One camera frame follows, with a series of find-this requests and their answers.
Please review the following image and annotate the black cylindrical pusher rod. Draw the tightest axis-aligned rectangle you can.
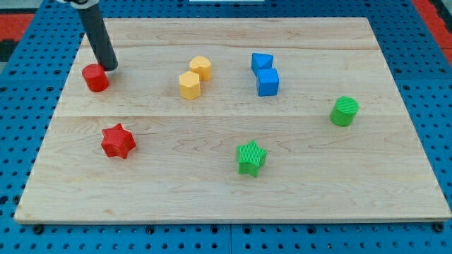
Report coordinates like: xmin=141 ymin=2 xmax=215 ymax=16
xmin=78 ymin=1 xmax=119 ymax=71

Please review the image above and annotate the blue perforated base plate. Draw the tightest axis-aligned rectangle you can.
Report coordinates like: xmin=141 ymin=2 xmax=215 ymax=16
xmin=1 ymin=0 xmax=451 ymax=253

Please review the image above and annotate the wooden board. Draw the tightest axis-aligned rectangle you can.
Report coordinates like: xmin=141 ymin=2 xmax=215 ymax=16
xmin=15 ymin=18 xmax=451 ymax=224

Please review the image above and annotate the blue triangle block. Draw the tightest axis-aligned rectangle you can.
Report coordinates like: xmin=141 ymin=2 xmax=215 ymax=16
xmin=251 ymin=52 xmax=273 ymax=76

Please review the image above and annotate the green star block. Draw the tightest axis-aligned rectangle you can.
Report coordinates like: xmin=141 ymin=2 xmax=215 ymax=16
xmin=236 ymin=140 xmax=267 ymax=177

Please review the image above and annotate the yellow hexagon block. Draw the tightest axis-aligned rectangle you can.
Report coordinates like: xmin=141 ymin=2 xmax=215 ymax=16
xmin=179 ymin=71 xmax=201 ymax=100

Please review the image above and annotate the green cylinder block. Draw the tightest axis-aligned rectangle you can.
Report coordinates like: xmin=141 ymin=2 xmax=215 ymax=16
xmin=329 ymin=96 xmax=359 ymax=127

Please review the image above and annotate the red cylinder block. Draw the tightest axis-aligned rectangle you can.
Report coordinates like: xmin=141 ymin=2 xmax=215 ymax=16
xmin=82 ymin=63 xmax=109 ymax=92

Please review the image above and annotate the red star block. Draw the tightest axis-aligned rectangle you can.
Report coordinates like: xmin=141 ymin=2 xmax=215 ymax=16
xmin=101 ymin=123 xmax=136 ymax=159

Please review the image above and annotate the blue cube block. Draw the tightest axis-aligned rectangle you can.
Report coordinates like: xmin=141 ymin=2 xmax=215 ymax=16
xmin=256 ymin=68 xmax=280 ymax=97

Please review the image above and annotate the yellow heart block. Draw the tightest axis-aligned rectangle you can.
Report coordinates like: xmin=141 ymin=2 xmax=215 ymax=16
xmin=189 ymin=56 xmax=212 ymax=81

